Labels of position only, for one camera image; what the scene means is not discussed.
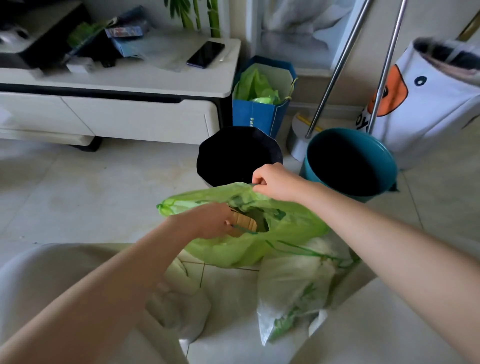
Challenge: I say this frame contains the black smartphone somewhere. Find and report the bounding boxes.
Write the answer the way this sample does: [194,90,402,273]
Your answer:
[186,41,226,70]

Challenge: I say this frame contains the clear plastic sheet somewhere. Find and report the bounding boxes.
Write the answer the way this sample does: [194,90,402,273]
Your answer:
[127,33,205,73]

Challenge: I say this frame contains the blue box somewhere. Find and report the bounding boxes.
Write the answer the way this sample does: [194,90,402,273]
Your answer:
[104,19,151,58]

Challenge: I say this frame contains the green bamboo plant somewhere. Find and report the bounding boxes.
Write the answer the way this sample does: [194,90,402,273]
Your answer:
[164,0,222,38]

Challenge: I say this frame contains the yellow stick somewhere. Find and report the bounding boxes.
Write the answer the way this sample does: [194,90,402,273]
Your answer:
[296,114,324,133]

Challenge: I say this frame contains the person's beige trousers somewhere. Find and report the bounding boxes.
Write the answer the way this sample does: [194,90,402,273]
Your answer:
[0,242,467,364]

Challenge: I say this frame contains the person's left forearm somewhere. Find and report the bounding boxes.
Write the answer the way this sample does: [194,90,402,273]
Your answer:
[0,217,181,364]

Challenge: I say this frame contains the green packet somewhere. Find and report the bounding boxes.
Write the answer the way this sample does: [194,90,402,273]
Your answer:
[67,20,110,48]

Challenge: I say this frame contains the person's left hand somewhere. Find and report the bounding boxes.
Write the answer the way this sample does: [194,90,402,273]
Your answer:
[170,203,244,241]

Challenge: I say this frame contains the white plastic bag green print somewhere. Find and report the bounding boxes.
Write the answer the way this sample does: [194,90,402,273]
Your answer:
[257,236,361,346]

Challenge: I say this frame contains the person's right hand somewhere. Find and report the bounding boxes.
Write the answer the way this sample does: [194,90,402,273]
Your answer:
[252,163,313,203]

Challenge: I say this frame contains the black device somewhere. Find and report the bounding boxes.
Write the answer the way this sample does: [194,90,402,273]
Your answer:
[0,0,92,70]

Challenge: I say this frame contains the light green plastic bag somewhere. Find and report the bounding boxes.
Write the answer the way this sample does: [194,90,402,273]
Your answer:
[234,67,293,106]

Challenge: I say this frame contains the person's right forearm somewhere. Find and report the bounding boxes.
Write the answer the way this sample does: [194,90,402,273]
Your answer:
[300,183,480,361]

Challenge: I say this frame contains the grey round stand base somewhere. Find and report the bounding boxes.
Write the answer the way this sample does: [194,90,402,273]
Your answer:
[286,112,324,162]

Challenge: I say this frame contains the tan cardboard piece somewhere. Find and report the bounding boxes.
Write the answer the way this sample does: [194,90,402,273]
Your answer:
[227,210,259,233]

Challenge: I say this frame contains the blue paper bag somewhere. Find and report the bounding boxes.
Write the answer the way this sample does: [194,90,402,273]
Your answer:
[232,55,298,140]

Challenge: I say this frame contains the small white box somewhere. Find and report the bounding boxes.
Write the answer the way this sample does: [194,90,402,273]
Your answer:
[65,56,97,74]

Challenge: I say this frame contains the crumpled white plastic bag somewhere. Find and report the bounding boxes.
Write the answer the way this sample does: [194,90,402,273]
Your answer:
[145,258,211,343]

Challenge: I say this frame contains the white low cabinet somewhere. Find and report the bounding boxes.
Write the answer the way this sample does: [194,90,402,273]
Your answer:
[0,0,242,152]

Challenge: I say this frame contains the teal metal bin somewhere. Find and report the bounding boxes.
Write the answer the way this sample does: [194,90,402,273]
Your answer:
[299,128,399,203]

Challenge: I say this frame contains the white duck print fabric basket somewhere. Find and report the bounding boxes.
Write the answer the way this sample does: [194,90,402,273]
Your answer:
[355,37,480,170]

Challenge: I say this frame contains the silver metal pole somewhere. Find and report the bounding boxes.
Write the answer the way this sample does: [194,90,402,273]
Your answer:
[367,0,408,135]
[305,0,374,139]

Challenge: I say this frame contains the black lined waste bin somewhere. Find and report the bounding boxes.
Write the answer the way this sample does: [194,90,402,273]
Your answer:
[196,126,284,188]

